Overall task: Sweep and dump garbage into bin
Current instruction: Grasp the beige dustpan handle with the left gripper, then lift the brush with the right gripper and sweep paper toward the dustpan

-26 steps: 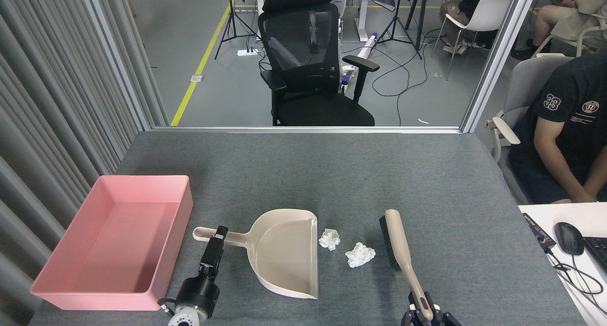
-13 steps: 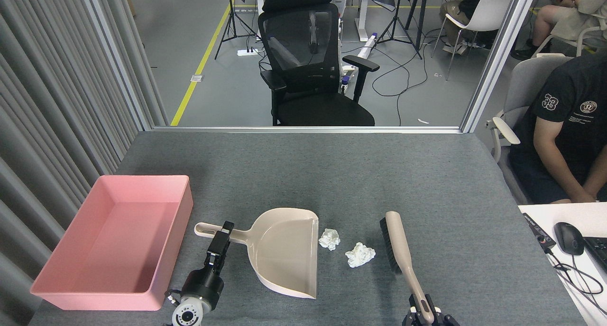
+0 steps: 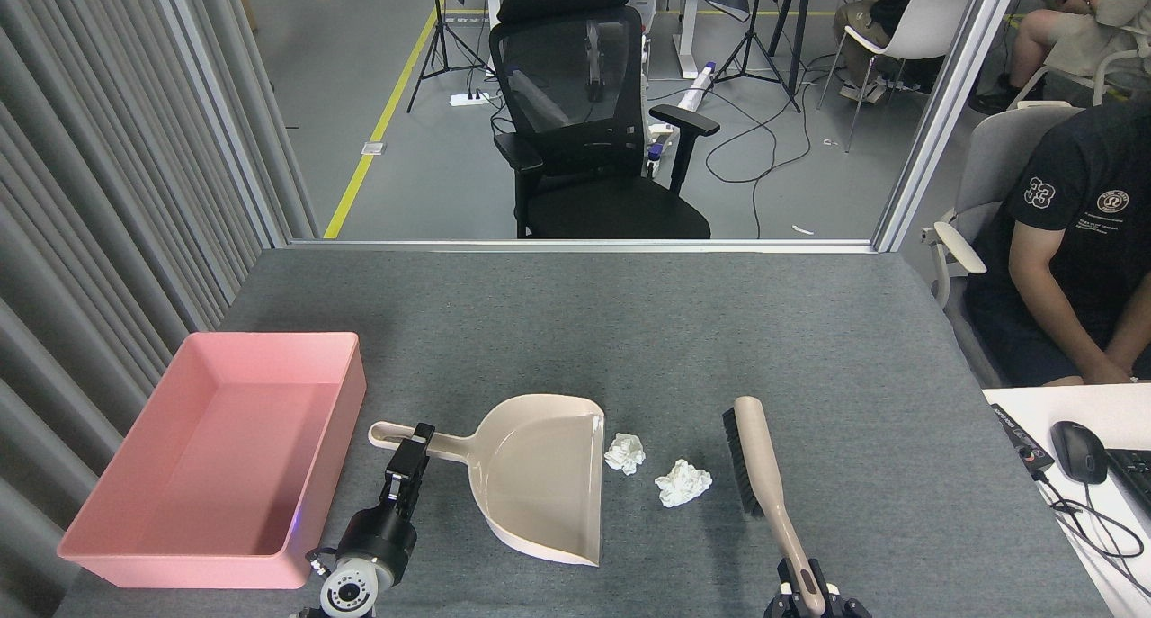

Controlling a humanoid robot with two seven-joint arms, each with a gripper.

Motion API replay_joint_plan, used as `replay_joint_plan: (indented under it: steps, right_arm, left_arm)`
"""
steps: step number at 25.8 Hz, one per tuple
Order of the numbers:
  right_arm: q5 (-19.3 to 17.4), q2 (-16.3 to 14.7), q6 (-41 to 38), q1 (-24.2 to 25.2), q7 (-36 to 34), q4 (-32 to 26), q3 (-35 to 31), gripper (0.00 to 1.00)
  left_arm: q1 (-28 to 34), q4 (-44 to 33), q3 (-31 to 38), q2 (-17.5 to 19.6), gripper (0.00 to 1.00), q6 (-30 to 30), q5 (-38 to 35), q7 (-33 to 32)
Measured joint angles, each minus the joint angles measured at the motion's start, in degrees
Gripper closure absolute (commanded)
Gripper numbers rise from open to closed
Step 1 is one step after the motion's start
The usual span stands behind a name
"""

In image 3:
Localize grey upholstered chair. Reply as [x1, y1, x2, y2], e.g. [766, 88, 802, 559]
[922, 103, 1084, 387]

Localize white paper ball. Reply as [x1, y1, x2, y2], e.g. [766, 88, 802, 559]
[603, 433, 647, 476]
[654, 459, 713, 509]

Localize black desk cable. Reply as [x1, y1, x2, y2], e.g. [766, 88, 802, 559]
[1032, 470, 1146, 559]

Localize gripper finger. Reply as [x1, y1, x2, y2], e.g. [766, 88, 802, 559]
[809, 560, 871, 618]
[764, 558, 799, 618]

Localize black keyboard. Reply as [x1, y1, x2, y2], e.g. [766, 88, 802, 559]
[1104, 448, 1151, 517]

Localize white stand on wheels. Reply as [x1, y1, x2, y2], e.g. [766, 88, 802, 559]
[627, 0, 752, 180]

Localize beige plastic dustpan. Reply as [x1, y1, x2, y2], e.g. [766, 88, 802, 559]
[368, 394, 606, 568]

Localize black control box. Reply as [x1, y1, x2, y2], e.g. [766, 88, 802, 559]
[990, 403, 1056, 473]

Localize grey pleated curtain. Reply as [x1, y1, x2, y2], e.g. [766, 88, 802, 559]
[0, 0, 320, 618]

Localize pink plastic bin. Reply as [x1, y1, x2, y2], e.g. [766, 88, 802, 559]
[57, 332, 368, 591]

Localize white plastic chair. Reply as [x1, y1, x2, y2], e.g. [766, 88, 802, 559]
[816, 0, 974, 154]

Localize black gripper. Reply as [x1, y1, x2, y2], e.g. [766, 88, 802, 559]
[335, 423, 436, 585]

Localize silver frame rail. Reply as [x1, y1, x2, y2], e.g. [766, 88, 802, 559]
[286, 237, 878, 255]

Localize black tripod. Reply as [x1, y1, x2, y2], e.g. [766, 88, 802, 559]
[715, 0, 815, 113]
[406, 0, 494, 113]

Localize white armchair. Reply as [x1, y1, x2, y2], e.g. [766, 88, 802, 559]
[1007, 26, 1151, 111]

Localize black mesh office chair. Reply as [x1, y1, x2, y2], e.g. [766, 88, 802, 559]
[490, 0, 721, 239]

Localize black floor cable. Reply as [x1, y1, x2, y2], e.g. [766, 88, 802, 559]
[704, 56, 815, 240]

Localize person's right hand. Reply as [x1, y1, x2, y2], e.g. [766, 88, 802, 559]
[1075, 353, 1140, 386]

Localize white desk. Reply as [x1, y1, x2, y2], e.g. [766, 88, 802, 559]
[982, 383, 1151, 618]

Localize black computer mouse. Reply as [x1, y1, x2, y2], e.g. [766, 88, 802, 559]
[1049, 420, 1109, 486]

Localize beige hand brush black bristles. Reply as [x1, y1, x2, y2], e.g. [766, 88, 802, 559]
[722, 396, 827, 617]

